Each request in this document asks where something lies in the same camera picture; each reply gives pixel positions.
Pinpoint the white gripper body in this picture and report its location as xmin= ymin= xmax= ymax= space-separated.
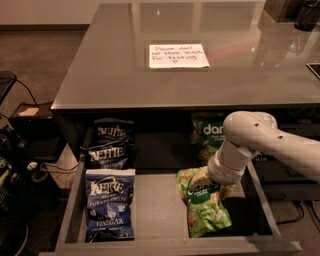
xmin=208 ymin=151 xmax=246 ymax=186

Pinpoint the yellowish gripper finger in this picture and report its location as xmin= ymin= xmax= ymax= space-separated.
xmin=220 ymin=185 xmax=234 ymax=200
xmin=189 ymin=166 xmax=212 ymax=191

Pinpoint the green dang chip bag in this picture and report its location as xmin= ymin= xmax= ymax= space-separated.
xmin=176 ymin=168 xmax=232 ymax=238
xmin=190 ymin=112 xmax=226 ymax=165

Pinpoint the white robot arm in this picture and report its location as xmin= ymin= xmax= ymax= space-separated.
xmin=188 ymin=111 xmax=320 ymax=192

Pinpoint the grey open top drawer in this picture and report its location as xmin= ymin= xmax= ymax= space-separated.
xmin=39 ymin=133 xmax=303 ymax=256

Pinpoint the middle dark kettle chip bag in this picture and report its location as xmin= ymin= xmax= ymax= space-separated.
xmin=82 ymin=142 xmax=130 ymax=170

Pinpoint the dark kettle chip bag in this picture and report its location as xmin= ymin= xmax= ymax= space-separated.
xmin=93 ymin=118 xmax=134 ymax=145
xmin=82 ymin=142 xmax=130 ymax=170

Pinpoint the front blue kettle chip bag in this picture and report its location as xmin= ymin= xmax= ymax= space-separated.
xmin=85 ymin=169 xmax=136 ymax=242

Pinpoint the rear dark kettle chip bag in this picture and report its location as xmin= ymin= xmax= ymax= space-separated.
xmin=93 ymin=118 xmax=134 ymax=145

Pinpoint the grey cabinet with glossy counter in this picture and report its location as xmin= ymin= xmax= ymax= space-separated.
xmin=52 ymin=0 xmax=320 ymax=168

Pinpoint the dark phone on counter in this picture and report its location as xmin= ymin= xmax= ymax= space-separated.
xmin=307 ymin=63 xmax=320 ymax=79

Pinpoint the black cup on counter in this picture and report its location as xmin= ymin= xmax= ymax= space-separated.
xmin=294 ymin=0 xmax=320 ymax=31

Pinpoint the black cabinet at right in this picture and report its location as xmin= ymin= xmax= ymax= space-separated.
xmin=246 ymin=109 xmax=320 ymax=234

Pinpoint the white handwritten paper note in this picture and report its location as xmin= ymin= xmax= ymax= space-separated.
xmin=148 ymin=44 xmax=210 ymax=69

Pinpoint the black box with label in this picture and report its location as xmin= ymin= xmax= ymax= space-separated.
xmin=9 ymin=102 xmax=66 ymax=163

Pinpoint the black equipment at left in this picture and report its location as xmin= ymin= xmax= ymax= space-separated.
xmin=0 ymin=70 xmax=61 ymax=256

